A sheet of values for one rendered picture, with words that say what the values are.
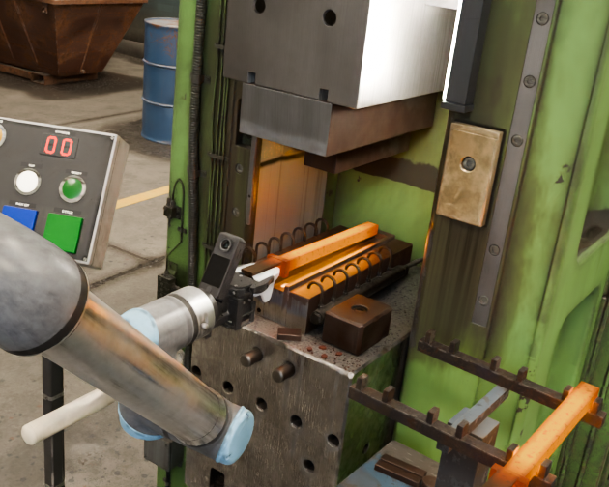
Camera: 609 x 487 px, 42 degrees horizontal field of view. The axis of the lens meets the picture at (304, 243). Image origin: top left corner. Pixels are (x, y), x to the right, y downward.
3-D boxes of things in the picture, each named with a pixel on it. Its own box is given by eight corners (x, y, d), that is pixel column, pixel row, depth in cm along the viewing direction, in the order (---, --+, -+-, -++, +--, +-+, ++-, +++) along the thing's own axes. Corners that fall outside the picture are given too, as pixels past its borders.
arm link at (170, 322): (101, 364, 126) (101, 308, 122) (158, 337, 135) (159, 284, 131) (142, 387, 121) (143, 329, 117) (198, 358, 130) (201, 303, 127)
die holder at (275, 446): (323, 569, 157) (351, 374, 140) (183, 483, 176) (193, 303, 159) (446, 444, 200) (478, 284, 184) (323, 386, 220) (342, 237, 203)
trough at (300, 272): (288, 293, 152) (288, 286, 152) (266, 284, 155) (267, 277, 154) (393, 241, 185) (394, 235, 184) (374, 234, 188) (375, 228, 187)
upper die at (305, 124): (326, 157, 139) (332, 103, 136) (238, 131, 149) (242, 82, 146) (432, 126, 172) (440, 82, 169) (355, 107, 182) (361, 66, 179)
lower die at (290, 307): (304, 334, 152) (309, 295, 149) (225, 300, 162) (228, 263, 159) (408, 274, 185) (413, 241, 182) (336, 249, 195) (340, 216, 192)
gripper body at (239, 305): (225, 306, 148) (180, 328, 138) (228, 264, 144) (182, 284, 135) (257, 320, 144) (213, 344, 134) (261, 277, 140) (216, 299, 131)
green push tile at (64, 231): (74, 253, 161) (82, 217, 162) (40, 247, 162) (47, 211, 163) (78, 254, 163) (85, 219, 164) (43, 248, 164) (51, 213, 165)
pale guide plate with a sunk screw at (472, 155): (480, 228, 139) (499, 133, 132) (434, 214, 143) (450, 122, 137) (485, 225, 140) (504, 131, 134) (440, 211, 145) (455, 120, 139)
